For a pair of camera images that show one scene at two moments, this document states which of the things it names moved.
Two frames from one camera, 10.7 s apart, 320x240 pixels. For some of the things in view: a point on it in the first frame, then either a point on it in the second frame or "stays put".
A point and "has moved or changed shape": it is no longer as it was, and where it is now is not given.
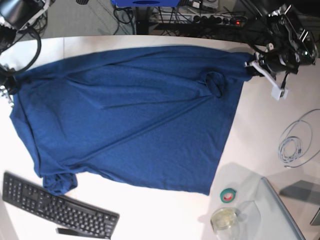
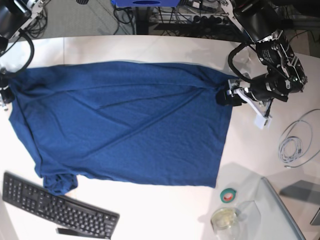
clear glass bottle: [225, 224] stays put
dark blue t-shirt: [157, 116] has moved or changed shape
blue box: [146, 3] stays put
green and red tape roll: [227, 195] stays put
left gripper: [9, 82] -> [7, 94]
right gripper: [277, 60] -> [262, 88]
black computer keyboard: [71, 210] stays put
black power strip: [219, 19] stays put
